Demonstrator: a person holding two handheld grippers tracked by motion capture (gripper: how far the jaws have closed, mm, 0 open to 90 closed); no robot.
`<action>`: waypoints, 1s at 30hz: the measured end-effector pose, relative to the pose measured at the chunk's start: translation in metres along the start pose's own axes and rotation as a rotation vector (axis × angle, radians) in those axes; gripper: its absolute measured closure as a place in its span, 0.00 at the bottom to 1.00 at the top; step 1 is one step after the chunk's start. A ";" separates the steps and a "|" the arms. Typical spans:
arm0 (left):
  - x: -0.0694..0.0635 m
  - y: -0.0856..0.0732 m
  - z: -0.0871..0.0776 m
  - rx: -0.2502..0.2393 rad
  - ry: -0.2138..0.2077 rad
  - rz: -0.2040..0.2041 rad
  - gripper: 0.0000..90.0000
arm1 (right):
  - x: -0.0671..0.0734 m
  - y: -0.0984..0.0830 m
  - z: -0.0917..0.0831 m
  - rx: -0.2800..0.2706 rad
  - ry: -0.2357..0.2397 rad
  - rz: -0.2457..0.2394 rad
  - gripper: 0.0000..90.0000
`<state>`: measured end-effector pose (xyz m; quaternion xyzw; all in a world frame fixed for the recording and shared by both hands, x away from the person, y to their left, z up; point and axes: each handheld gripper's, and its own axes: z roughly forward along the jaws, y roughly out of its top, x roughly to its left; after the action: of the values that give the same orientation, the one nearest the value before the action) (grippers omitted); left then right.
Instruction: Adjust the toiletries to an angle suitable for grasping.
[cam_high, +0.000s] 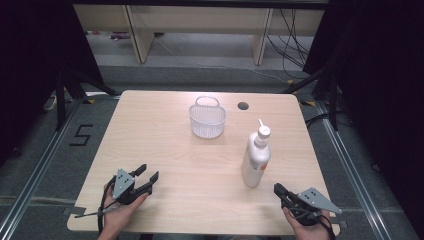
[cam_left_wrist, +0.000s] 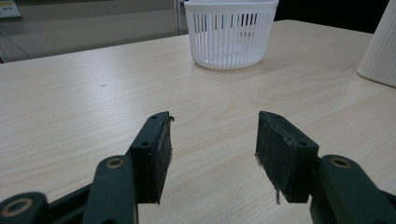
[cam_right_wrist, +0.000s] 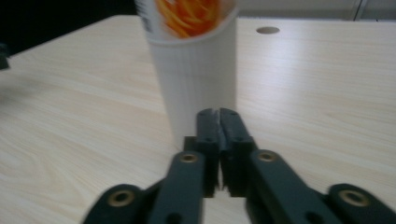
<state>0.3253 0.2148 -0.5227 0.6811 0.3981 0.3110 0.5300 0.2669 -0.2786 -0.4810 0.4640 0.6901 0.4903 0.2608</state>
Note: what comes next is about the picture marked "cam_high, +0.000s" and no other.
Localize person's left hand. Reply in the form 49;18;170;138
97;178;150;240

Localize aluminium floor rail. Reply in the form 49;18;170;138
0;97;85;240
314;100;394;240

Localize black metal stand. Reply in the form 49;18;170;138
280;64;342;132
54;65;122;132

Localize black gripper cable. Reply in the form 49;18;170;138
289;207;337;240
96;175;118;235

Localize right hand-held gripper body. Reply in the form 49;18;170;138
283;186;343;227

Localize black curtain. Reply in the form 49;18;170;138
302;0;424;239
0;0;105;168

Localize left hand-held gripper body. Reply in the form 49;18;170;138
111;168;154;206

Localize pale wooden desk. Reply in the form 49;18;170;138
73;3;326;67

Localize white plastic mesh basket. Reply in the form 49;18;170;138
188;95;227;140

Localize white nozzle bottle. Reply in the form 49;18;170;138
240;118;272;189

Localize black floor cables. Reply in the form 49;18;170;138
265;8;314;80

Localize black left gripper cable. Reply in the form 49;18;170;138
96;175;118;235

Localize person's right hand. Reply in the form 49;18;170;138
282;206;335;240

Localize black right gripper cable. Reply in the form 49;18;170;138
289;207;337;240

